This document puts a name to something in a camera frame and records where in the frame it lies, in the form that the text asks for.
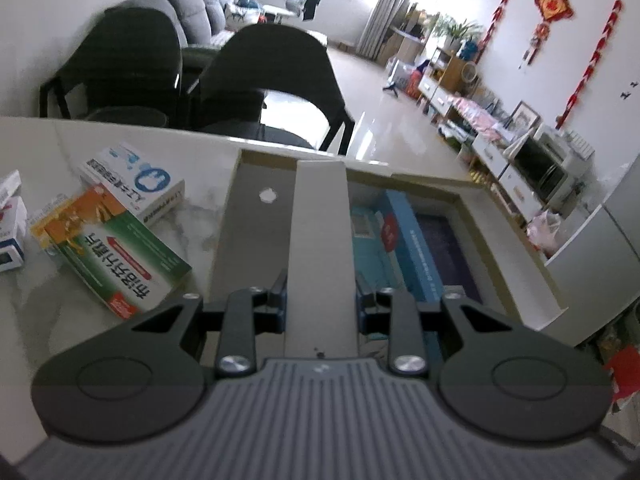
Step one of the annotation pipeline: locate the long plain white box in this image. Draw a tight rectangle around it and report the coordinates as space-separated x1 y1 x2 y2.
284 159 361 360

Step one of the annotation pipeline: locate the dark purple box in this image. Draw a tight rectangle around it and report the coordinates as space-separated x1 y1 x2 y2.
415 212 484 305

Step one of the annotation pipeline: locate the white TV cabinet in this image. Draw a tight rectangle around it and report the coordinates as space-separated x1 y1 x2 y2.
417 74 547 213

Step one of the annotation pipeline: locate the red string hanging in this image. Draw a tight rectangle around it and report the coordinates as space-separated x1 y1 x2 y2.
554 0 627 130
481 0 524 64

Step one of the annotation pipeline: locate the white refrigerator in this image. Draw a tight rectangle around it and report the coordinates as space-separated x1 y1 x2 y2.
544 150 640 347

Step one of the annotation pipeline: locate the blue cartoon medicine box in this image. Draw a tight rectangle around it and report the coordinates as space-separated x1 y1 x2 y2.
377 190 447 307

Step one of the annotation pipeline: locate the pink floral cloth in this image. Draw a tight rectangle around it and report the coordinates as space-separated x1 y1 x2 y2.
447 94 513 138

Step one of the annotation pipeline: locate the potted plant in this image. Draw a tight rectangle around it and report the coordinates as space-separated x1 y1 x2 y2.
432 14 484 57

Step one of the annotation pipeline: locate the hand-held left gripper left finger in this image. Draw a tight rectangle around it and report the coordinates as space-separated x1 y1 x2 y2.
130 270 290 379

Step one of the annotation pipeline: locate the plastic bag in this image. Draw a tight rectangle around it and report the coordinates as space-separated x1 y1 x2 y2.
525 209 567 262

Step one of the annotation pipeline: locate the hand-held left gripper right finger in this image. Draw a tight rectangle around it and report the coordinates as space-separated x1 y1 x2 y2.
354 274 517 378

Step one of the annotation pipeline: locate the teal white medicine box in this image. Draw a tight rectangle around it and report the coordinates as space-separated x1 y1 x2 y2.
350 200 416 306

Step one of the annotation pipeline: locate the wooden shelf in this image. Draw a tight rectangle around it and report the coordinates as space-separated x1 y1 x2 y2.
434 47 482 92

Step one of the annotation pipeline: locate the small standing framed picture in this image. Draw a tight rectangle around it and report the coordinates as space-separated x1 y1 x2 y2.
507 101 542 134

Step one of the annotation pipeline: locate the cardboard box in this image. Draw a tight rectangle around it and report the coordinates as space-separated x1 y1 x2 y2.
207 147 569 351

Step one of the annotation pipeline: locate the red knot ornament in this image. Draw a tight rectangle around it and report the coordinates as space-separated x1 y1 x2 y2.
520 0 574 67

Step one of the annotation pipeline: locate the white blue medicine box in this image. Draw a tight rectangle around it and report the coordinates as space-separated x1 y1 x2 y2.
77 142 186 226

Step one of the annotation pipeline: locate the microwave oven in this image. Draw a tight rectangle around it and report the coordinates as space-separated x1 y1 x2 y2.
512 127 597 205

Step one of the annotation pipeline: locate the grey curtain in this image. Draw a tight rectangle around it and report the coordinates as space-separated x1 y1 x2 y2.
357 0 427 59

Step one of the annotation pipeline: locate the dark dining chair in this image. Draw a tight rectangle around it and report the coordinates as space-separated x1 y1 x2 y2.
40 6 184 127
187 25 357 155

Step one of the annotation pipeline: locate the green orange medicine box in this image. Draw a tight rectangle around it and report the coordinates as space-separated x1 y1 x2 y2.
30 185 194 322

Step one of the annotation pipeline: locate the grey sofa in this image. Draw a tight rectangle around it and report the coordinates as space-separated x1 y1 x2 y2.
107 0 238 53

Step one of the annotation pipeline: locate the white marble desktop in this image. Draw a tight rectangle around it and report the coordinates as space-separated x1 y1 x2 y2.
0 116 606 461

